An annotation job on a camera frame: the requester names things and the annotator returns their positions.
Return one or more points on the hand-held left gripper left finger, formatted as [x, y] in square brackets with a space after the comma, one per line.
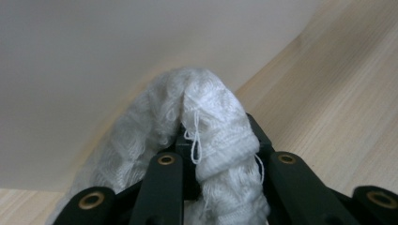
[162, 187]

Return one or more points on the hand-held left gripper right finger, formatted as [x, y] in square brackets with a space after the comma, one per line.
[291, 187]

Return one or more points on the white knitted cloth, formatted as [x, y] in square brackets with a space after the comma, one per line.
[216, 109]

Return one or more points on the white plastic storage bin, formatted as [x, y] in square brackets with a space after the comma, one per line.
[94, 78]

